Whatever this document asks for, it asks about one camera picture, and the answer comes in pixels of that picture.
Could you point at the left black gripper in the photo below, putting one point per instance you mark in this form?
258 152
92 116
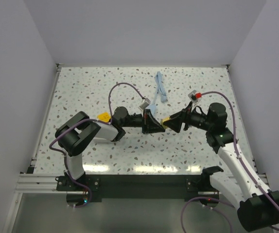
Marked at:
148 124

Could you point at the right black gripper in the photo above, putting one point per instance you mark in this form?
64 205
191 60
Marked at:
176 120

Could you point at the small yellow plug adapter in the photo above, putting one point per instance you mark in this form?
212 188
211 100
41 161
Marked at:
163 121

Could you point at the yellow cube socket adapter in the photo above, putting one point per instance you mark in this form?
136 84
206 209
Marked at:
105 117

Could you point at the light blue power strip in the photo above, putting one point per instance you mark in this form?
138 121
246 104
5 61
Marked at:
152 108

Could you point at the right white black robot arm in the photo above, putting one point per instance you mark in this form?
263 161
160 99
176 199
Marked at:
256 204

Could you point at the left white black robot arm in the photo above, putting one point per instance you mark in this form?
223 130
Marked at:
77 133

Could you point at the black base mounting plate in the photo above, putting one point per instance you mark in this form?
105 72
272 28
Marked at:
95 188

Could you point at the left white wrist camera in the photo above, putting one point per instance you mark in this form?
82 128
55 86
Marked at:
144 104

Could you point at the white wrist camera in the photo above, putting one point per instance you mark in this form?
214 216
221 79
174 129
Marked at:
144 104
195 97

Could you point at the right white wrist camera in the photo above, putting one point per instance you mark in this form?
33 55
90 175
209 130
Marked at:
195 97

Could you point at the aluminium table frame rail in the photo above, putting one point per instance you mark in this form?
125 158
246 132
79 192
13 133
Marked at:
36 184

